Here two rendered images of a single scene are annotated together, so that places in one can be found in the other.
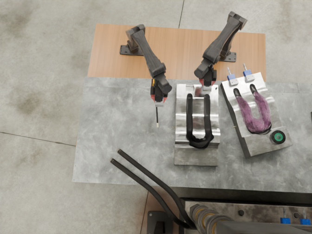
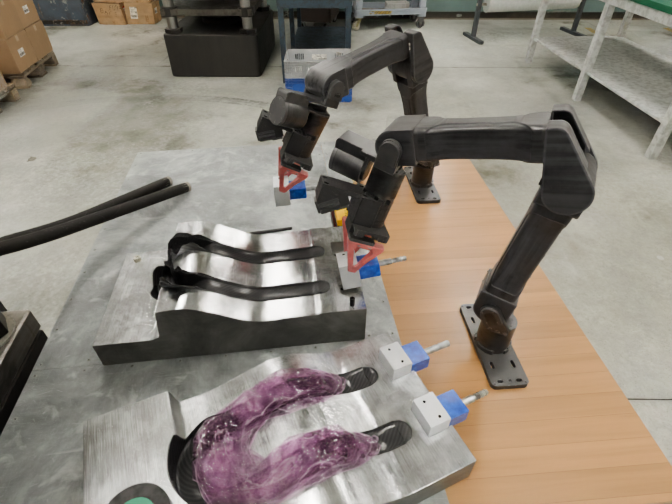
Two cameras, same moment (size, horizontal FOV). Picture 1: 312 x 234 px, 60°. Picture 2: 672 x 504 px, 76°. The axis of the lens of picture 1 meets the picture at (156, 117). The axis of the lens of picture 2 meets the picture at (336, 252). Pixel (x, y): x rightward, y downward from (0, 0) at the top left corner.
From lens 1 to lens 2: 141 cm
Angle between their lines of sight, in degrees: 47
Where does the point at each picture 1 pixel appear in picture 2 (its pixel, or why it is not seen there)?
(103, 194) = not seen: hidden behind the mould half
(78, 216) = not seen: hidden behind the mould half
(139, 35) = (389, 35)
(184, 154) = (148, 267)
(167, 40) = (475, 227)
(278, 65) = not seen: outside the picture
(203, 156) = (132, 306)
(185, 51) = (463, 260)
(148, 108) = (285, 217)
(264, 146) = (112, 473)
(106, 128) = (237, 172)
